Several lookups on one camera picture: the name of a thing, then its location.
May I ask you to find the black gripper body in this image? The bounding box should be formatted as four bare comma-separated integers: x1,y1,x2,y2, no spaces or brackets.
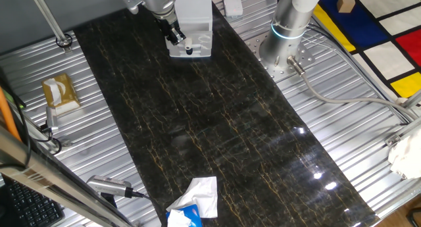
159,16,182,40

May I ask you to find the white plastic drawer cabinet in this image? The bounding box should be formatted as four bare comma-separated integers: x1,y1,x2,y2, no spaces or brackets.
175,0,214,34

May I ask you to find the white power strip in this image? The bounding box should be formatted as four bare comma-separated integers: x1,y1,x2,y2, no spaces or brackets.
221,0,244,18

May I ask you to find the black marble pattern mat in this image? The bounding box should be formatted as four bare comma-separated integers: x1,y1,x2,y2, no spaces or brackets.
72,3,381,227

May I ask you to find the metal stand pole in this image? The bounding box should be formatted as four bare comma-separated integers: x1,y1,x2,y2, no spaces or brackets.
27,0,74,54

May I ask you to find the yellow tissue box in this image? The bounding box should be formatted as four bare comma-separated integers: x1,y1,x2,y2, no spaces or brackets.
41,72,82,116

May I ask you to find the small silver mounted device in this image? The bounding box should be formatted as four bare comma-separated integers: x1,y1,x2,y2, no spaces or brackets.
45,106,60,135

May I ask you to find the white tissue paper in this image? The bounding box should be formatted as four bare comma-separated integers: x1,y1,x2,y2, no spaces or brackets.
165,176,218,219

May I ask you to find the wooden cube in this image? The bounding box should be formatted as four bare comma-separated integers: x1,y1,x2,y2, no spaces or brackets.
336,0,357,14

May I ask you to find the blue tissue packet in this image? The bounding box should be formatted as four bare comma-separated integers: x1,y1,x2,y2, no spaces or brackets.
164,203,204,227

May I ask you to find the orange pole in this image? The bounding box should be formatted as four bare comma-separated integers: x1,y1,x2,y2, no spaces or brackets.
0,86,23,143

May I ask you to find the colourful block pattern mat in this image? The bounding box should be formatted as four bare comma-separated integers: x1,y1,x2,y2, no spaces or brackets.
312,0,421,99

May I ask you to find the black keyboard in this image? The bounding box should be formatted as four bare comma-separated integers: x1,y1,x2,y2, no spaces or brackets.
2,176,66,227

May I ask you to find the aluminium profile bar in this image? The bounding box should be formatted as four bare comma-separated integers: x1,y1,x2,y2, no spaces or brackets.
384,88,421,149

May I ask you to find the white crumpled cloth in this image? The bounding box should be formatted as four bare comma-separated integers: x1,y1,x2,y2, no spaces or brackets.
387,127,421,181

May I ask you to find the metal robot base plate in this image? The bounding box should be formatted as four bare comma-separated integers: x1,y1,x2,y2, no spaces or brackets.
244,32,316,84

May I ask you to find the ribbed silver camera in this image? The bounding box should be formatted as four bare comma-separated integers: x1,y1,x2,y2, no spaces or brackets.
86,174,133,199

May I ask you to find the black camera cable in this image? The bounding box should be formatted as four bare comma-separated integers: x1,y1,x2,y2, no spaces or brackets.
124,186,167,226

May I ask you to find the thick grey cable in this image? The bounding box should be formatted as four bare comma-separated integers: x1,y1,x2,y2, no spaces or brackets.
286,55,419,122

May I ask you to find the thin grey cable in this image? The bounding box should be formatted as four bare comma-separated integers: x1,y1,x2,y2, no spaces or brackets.
302,32,416,121

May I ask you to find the metal frame rail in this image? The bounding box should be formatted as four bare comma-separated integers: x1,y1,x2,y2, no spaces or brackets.
0,124,134,227

